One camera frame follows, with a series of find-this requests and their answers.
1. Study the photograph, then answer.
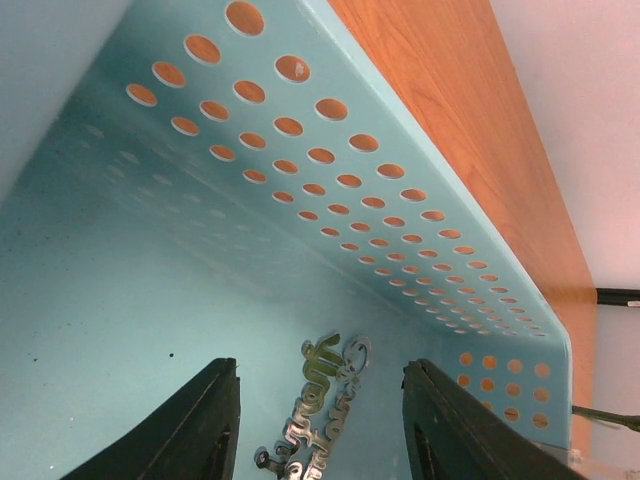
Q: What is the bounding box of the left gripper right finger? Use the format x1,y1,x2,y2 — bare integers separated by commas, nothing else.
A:
402,359,583,479

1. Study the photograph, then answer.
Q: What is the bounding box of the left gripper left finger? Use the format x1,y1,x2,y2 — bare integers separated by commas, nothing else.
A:
65,358,241,479

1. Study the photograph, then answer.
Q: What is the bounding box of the small green christmas tree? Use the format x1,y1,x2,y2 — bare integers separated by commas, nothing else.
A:
571,405,640,432

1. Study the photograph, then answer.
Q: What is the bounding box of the silver scroll ornament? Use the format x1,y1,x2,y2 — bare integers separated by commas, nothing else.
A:
254,332,372,479

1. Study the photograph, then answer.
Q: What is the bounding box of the blue plastic basket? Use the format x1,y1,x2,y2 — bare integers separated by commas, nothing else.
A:
1,1,572,479

